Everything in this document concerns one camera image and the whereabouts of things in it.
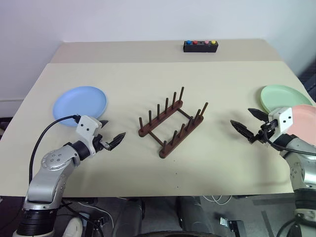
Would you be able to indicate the white shoe-like object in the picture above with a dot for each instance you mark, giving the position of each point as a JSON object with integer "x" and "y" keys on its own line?
{"x": 74, "y": 228}

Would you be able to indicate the pink-red plastic plate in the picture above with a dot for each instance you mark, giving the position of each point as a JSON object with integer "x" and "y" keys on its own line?
{"x": 304, "y": 121}

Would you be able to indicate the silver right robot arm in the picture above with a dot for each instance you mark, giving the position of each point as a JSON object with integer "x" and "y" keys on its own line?
{"x": 303, "y": 170}

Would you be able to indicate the green plastic plate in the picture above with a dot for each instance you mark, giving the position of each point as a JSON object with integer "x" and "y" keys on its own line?
{"x": 281, "y": 96}

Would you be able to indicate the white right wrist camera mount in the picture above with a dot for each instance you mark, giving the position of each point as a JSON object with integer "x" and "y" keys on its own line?
{"x": 285, "y": 118}

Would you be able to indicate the black button box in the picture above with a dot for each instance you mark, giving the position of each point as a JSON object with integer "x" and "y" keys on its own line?
{"x": 200, "y": 49}

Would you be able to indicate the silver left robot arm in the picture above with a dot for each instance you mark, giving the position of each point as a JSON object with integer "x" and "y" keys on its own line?
{"x": 49, "y": 177}

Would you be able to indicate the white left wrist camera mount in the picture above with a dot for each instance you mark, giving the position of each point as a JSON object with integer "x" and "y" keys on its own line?
{"x": 86, "y": 126}

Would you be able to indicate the blue plastic plate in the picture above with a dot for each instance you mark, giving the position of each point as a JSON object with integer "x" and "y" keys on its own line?
{"x": 79, "y": 103}

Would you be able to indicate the brown wooden dish rack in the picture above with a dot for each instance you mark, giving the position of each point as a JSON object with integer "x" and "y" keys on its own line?
{"x": 142, "y": 132}

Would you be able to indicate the metal floor bracket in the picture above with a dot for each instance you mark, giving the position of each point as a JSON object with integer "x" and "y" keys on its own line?
{"x": 228, "y": 223}

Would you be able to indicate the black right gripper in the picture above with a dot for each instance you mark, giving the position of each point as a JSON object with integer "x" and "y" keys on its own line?
{"x": 264, "y": 134}

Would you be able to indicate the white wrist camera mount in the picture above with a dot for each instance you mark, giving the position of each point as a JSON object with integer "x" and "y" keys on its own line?
{"x": 285, "y": 118}
{"x": 86, "y": 126}

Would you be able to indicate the dark object beside table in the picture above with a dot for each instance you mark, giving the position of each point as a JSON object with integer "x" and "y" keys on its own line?
{"x": 309, "y": 79}

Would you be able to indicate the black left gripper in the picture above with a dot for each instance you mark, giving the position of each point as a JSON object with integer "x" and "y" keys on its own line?
{"x": 100, "y": 143}

